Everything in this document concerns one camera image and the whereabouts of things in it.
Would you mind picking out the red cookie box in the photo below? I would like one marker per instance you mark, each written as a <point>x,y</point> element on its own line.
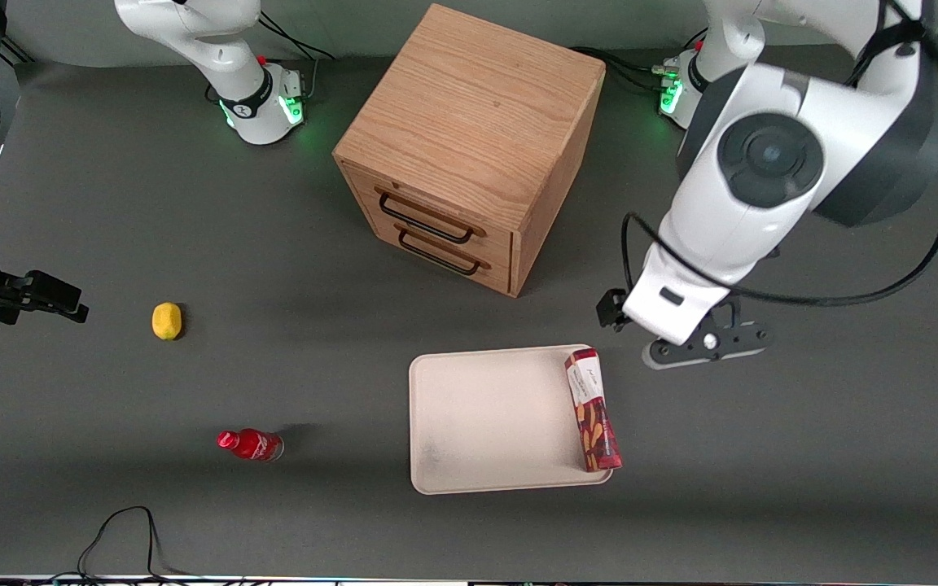
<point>595,415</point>

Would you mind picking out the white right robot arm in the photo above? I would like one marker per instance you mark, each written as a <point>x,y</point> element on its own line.
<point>225,49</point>

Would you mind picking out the cream rectangular tray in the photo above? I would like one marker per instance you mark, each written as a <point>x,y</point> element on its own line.
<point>493,419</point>

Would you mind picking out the yellow lemon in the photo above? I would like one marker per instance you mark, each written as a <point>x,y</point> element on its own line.
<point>166,321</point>

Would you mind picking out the red plastic bottle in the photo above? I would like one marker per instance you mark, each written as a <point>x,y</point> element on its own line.
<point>253,445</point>

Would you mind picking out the wooden two-drawer cabinet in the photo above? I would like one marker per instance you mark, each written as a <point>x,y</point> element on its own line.
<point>469,114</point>

